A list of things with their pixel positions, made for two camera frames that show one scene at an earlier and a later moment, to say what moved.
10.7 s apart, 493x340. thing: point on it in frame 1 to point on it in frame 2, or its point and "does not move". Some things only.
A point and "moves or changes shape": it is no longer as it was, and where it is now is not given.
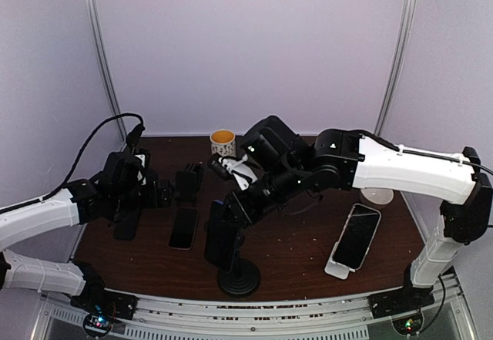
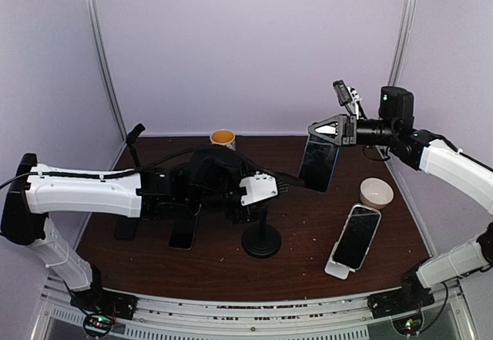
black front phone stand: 243,277 to 261,240
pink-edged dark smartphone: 184,229 does not move
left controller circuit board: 97,324 does not move
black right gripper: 246,213 to 345,125
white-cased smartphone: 357,237 does not move
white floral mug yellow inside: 223,142 does not move
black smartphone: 125,227 does not move
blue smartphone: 221,241 moves or changes shape
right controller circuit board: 409,326 does not move
